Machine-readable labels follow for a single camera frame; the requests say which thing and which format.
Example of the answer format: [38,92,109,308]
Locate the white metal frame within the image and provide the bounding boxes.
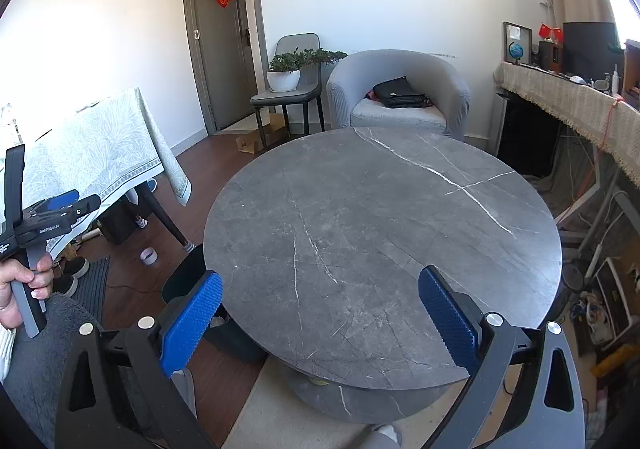
[555,174,640,245]

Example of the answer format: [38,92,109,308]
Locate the round grey marble table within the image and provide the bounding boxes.
[202,126,563,425]

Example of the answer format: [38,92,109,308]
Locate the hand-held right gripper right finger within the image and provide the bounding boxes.
[417,265,586,449]

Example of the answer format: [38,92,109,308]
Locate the white side panel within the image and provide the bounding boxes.
[492,89,511,154]

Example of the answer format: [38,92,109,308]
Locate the black handbag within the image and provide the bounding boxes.
[372,76,432,108]

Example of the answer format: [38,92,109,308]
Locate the grey cracked-pattern cloth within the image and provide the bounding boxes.
[540,129,601,214]

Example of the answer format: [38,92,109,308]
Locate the grey dining chair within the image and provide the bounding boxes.
[250,33,326,150]

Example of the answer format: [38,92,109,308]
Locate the wooden box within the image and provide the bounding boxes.
[622,40,640,110]

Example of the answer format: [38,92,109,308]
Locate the white wire rack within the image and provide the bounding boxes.
[595,256,640,345]

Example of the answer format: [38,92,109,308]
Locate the red string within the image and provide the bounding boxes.
[575,96,626,210]

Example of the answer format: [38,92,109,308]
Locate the brown speaker box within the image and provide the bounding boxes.
[537,40,563,72]

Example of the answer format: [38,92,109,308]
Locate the person's left forearm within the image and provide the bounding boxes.
[0,326,15,382]

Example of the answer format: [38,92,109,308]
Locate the black dining table leg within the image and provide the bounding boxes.
[140,189,196,252]

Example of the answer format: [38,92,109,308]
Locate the black trash bin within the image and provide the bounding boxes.
[161,243,266,365]

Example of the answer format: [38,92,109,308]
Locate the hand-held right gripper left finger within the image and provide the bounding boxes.
[55,270,224,449]

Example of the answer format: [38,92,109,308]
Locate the potted green plant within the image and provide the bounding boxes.
[266,49,348,93]

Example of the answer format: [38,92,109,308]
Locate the dark ribbed floor mat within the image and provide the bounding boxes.
[70,256,111,325]

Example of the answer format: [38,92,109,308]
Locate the beige fringed cloth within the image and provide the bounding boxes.
[494,61,640,187]

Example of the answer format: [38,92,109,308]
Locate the black monitor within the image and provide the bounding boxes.
[562,21,618,77]

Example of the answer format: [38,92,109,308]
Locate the person's grey fleece trousers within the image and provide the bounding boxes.
[2,293,126,449]

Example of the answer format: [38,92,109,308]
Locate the yellow plastic object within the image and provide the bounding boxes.
[592,344,640,377]

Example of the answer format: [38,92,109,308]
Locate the flat cardboard box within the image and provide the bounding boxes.
[235,113,291,153]

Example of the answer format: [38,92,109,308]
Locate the grey armchair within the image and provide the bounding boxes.
[326,50,472,142]

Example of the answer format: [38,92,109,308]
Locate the picture frame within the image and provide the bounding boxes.
[502,21,533,66]

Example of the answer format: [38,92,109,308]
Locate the person's left hand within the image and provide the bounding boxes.
[0,253,54,330]

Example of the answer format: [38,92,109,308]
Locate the grey door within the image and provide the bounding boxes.
[182,0,261,134]

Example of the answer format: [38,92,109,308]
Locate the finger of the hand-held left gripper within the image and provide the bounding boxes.
[15,194,102,248]
[31,189,81,216]

